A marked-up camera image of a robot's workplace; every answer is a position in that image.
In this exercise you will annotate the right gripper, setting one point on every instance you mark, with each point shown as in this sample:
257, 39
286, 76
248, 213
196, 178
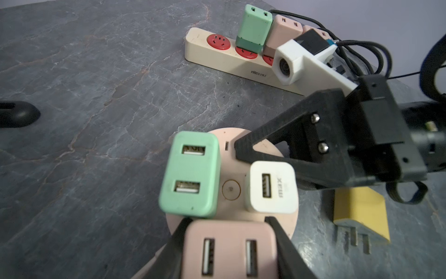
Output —
319, 146

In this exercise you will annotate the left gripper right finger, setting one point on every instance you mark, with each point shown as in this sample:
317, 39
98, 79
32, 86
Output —
290, 264

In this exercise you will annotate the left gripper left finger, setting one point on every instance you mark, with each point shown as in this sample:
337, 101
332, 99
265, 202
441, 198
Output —
168, 264

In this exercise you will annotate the pink charger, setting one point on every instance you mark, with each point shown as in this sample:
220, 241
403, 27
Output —
282, 30
324, 34
216, 249

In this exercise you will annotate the round pink power socket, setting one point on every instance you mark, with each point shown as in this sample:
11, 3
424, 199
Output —
231, 201

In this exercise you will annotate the yellow charger plug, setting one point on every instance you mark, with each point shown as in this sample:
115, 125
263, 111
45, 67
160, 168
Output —
363, 211

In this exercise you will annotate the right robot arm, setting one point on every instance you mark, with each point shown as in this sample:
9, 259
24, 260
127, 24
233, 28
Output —
426, 120

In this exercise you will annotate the white charger on round socket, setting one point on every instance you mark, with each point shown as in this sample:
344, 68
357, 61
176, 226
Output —
270, 187

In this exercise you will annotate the green charger on round socket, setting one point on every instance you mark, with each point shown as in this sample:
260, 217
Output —
191, 180

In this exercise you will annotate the green charger on strip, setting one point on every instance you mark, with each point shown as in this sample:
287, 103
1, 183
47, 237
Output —
254, 29

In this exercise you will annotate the cream power strip red outlets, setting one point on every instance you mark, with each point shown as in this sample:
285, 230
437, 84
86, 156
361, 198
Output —
220, 53

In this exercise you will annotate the black plant pot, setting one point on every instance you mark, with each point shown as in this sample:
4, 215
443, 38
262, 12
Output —
15, 114

